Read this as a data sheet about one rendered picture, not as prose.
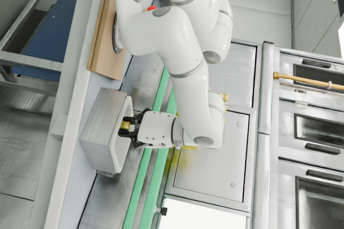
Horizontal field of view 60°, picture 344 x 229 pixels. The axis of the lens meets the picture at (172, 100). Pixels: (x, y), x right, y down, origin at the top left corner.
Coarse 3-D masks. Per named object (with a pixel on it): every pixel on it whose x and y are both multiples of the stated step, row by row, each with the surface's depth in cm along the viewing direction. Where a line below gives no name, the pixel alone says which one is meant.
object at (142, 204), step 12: (144, 156) 106; (156, 156) 107; (144, 168) 104; (156, 168) 104; (144, 180) 102; (156, 180) 102; (144, 192) 100; (156, 192) 100; (132, 204) 97; (144, 204) 97; (132, 216) 95; (144, 216) 95; (132, 228) 94; (144, 228) 93
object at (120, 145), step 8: (128, 96) 86; (128, 104) 89; (120, 112) 83; (128, 112) 93; (120, 120) 80; (112, 136) 78; (112, 144) 77; (120, 144) 99; (128, 144) 100; (112, 152) 79; (120, 152) 98; (120, 160) 96; (120, 168) 95
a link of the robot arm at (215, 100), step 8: (208, 96) 74; (216, 96) 75; (208, 104) 72; (216, 104) 73; (224, 104) 76; (224, 128) 79; (184, 136) 79; (224, 136) 80; (184, 144) 81; (192, 144) 79; (216, 144) 77
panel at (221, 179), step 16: (240, 112) 138; (240, 128) 134; (224, 144) 129; (240, 144) 130; (176, 160) 123; (192, 160) 124; (208, 160) 125; (224, 160) 125; (240, 160) 126; (176, 176) 120; (192, 176) 121; (208, 176) 121; (224, 176) 121; (240, 176) 122; (176, 192) 116; (192, 192) 117; (208, 192) 118; (224, 192) 118; (240, 192) 118; (224, 208) 114; (240, 208) 114; (160, 224) 110
